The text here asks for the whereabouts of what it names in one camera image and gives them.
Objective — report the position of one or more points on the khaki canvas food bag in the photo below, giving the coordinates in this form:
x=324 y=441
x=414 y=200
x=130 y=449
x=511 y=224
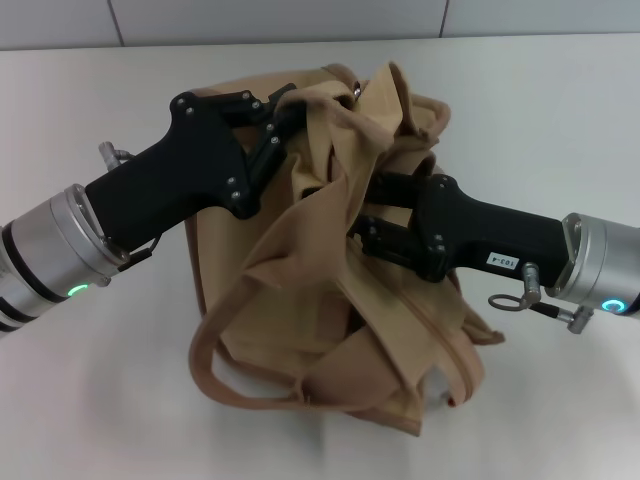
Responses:
x=320 y=280

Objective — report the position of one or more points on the white and silver right robot arm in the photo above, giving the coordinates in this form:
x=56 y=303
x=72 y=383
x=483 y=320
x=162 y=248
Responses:
x=600 y=265

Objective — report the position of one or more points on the white and silver left robot arm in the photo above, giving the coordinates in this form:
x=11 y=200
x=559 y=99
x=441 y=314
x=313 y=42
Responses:
x=45 y=255

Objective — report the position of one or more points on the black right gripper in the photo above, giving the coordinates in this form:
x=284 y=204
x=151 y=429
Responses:
x=490 y=235

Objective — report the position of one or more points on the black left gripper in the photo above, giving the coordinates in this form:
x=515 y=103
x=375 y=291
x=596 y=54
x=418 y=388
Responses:
x=175 y=175

